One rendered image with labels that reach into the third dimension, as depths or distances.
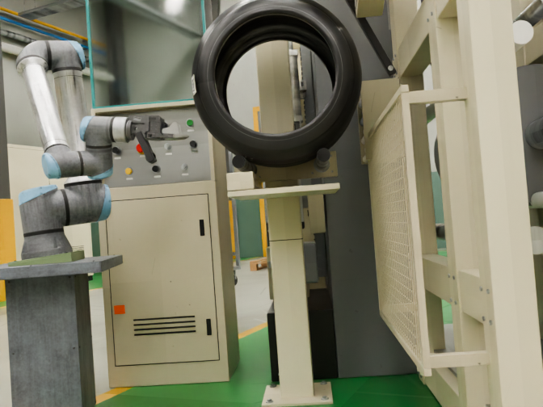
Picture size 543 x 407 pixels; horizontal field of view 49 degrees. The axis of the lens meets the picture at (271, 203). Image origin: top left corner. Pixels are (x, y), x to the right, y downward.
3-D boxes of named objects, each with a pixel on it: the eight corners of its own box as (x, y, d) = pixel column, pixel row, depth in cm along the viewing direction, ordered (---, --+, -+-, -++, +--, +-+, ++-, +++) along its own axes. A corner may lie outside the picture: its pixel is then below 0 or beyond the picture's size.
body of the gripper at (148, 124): (161, 115, 204) (127, 114, 205) (159, 140, 204) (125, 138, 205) (166, 119, 212) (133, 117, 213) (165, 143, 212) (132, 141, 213)
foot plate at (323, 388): (267, 388, 249) (266, 382, 249) (330, 383, 247) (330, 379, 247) (261, 408, 222) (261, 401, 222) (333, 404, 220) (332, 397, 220)
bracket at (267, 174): (236, 184, 232) (233, 159, 233) (337, 176, 230) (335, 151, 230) (234, 183, 229) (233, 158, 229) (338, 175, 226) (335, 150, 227)
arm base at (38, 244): (14, 261, 222) (10, 235, 222) (30, 258, 241) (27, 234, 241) (65, 253, 224) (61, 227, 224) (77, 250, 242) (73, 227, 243)
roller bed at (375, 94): (361, 164, 242) (355, 92, 243) (397, 161, 241) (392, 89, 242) (366, 159, 222) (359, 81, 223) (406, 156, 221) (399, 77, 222)
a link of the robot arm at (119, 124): (111, 140, 205) (120, 144, 214) (125, 140, 204) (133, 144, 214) (113, 115, 205) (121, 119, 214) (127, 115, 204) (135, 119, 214)
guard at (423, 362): (379, 315, 230) (365, 136, 232) (384, 315, 230) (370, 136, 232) (423, 376, 140) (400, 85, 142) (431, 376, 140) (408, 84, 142)
